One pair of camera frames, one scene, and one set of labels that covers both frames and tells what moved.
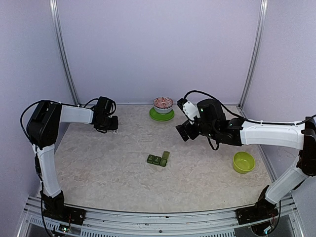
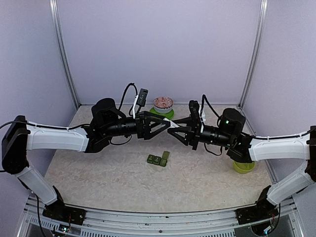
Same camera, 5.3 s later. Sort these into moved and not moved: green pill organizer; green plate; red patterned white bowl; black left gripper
Moved: black left gripper
Not moved: red patterned white bowl; green pill organizer; green plate
